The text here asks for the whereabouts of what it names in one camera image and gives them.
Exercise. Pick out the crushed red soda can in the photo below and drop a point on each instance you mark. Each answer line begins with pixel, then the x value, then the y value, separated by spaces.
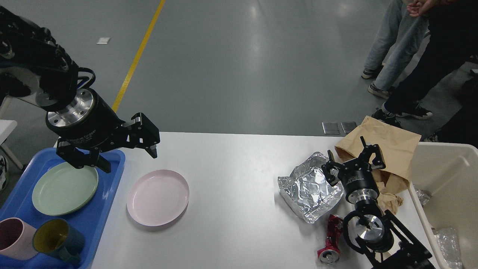
pixel 330 254

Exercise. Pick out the dark teal mug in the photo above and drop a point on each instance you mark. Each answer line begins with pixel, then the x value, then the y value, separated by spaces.
pixel 59 239

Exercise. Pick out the pink mug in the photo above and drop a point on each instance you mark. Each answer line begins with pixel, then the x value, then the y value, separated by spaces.
pixel 16 239

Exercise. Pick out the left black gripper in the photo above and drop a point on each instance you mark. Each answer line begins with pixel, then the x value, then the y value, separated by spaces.
pixel 88 121

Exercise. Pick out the metal floor socket plate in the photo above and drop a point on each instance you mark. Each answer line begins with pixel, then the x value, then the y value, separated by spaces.
pixel 331 128

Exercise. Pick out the pink plate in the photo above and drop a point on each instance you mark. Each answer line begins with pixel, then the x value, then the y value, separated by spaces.
pixel 158 198

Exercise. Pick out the person in light jeans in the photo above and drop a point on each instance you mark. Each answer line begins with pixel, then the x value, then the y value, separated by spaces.
pixel 398 39

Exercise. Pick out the light green plate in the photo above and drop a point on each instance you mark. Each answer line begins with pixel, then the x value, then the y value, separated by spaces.
pixel 64 189

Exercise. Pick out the person in dark clothes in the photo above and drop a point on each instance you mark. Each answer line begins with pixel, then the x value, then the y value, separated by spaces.
pixel 453 29

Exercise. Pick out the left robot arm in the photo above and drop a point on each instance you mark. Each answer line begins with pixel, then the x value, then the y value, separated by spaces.
pixel 36 69

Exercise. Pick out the crumpled clear plastic wrap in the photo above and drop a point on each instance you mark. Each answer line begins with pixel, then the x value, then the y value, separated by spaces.
pixel 423 196

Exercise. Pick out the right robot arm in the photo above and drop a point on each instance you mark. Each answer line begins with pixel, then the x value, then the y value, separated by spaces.
pixel 369 230

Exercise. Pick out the white paper on floor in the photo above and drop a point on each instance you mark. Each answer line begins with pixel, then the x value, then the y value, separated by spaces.
pixel 103 40

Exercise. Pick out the beige plastic bin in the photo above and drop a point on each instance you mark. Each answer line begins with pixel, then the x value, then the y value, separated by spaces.
pixel 450 172

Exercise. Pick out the brown paper bag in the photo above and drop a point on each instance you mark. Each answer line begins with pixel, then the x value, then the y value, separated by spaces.
pixel 397 147

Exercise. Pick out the blue plastic tray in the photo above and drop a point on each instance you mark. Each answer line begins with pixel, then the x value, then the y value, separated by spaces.
pixel 89 220

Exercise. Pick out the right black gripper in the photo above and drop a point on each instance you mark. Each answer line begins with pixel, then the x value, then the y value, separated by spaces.
pixel 356 175

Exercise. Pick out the clear plastic bottle in bin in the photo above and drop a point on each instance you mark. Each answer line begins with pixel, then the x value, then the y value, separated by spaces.
pixel 448 242

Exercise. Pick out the crumpled aluminium foil tray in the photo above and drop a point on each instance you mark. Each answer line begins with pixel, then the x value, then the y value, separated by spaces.
pixel 306 190

